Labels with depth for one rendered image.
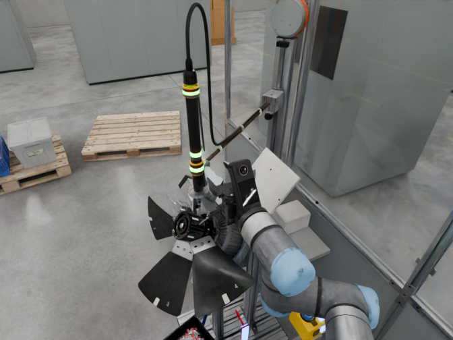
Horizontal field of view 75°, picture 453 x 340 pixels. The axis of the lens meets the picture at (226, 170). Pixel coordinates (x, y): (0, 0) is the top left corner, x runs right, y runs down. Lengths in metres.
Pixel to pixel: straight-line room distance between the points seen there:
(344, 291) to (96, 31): 6.01
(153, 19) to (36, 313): 5.16
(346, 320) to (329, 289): 0.07
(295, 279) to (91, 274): 2.35
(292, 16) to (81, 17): 5.16
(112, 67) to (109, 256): 4.35
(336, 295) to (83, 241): 2.62
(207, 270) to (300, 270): 0.62
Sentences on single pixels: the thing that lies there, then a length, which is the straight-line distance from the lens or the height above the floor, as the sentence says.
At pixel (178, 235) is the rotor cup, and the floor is 1.19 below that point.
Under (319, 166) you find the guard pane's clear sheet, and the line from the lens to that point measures 1.58.
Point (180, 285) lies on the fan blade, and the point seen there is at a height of 1.01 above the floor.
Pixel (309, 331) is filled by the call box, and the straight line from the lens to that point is 1.17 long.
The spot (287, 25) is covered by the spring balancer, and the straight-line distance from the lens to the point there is 1.38.
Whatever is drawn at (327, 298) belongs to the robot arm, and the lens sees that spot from 0.63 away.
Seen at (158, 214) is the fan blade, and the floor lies 1.12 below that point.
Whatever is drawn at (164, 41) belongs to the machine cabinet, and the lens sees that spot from 6.48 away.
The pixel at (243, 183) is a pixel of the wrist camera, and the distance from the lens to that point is 0.61.
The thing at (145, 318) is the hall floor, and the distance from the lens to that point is 2.42.
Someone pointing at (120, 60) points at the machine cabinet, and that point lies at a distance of 6.40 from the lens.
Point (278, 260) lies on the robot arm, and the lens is 0.54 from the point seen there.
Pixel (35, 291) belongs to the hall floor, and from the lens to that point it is 2.86.
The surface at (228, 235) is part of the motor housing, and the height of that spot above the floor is 1.16.
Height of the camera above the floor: 2.10
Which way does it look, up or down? 37 degrees down
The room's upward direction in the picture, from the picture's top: straight up
